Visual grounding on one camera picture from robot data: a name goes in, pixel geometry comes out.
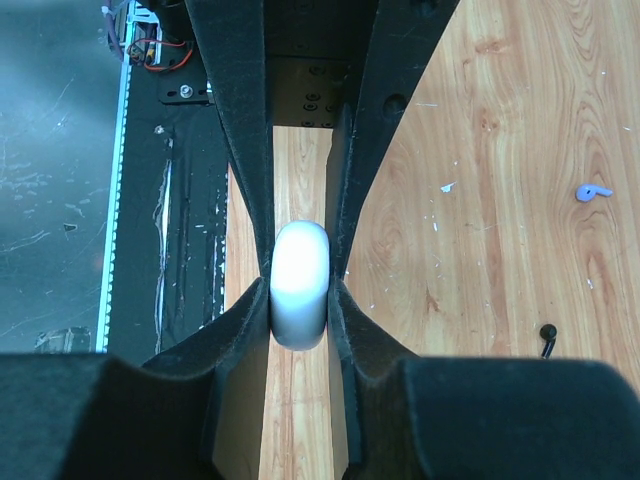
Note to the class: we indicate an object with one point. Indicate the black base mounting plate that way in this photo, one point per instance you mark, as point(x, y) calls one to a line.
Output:
point(170, 244)

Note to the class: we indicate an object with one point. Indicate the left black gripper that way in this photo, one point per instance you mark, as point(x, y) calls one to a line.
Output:
point(358, 61)

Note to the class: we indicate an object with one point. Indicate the black earbud left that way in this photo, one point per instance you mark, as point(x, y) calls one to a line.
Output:
point(548, 333)

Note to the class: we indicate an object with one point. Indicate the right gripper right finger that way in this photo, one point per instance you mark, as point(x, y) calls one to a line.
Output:
point(398, 415)

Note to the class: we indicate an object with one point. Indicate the white earbud charging case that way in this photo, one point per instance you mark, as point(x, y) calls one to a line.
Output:
point(299, 285)

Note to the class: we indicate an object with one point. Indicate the white slotted cable duct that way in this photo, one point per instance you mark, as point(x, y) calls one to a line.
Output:
point(103, 324)

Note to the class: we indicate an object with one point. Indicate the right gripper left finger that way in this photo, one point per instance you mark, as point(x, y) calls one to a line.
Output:
point(194, 411)

